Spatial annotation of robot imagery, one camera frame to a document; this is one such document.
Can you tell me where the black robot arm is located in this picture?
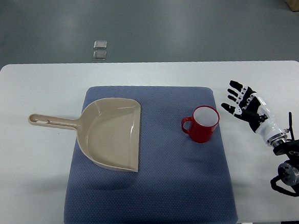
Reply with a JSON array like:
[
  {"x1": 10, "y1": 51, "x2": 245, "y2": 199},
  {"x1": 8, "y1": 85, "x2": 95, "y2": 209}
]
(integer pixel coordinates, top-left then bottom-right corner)
[{"x1": 270, "y1": 112, "x2": 299, "y2": 197}]

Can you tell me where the upper metal floor plate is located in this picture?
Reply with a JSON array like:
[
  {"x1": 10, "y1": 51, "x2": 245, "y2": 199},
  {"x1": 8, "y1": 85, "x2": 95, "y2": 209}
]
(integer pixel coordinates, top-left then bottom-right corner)
[{"x1": 93, "y1": 40, "x2": 107, "y2": 50}]

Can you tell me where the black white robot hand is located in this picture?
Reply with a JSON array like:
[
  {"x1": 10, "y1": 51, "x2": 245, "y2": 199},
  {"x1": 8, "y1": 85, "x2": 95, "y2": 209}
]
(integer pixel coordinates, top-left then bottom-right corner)
[{"x1": 221, "y1": 80, "x2": 287, "y2": 147}]

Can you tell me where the lower metal floor plate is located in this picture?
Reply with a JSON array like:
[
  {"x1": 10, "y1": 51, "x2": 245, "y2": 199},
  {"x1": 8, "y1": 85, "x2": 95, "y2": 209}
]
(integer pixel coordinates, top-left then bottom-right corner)
[{"x1": 93, "y1": 50, "x2": 107, "y2": 60}]

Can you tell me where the beige plastic dustpan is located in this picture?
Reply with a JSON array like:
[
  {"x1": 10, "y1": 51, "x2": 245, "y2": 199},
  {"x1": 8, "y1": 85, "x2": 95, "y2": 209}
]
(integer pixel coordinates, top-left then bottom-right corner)
[{"x1": 28, "y1": 98, "x2": 141, "y2": 172}]

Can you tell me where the metal floor plate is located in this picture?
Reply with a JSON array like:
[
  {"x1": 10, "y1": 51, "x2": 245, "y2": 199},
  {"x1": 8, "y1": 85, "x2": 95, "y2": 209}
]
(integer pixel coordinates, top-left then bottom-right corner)
[
  {"x1": 93, "y1": 40, "x2": 107, "y2": 50},
  {"x1": 93, "y1": 50, "x2": 107, "y2": 60}
]

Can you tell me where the red cup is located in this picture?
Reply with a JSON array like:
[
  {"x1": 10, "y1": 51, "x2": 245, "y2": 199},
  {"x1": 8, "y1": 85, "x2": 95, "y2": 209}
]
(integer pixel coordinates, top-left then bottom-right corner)
[{"x1": 181, "y1": 105, "x2": 220, "y2": 143}]

